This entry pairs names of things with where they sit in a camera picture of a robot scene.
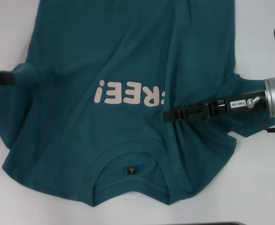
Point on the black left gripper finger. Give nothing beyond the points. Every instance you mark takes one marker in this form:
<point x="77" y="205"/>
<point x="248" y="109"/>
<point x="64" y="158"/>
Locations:
<point x="7" y="77"/>

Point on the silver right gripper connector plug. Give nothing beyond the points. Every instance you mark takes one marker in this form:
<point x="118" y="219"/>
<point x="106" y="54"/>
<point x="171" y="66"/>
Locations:
<point x="251" y="103"/>

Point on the teal t-shirt with FREE print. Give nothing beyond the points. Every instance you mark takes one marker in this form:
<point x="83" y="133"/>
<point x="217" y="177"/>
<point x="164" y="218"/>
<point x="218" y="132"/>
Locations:
<point x="118" y="58"/>

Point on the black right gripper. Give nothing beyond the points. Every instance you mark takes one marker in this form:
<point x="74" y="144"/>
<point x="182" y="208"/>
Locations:
<point x="236" y="106"/>

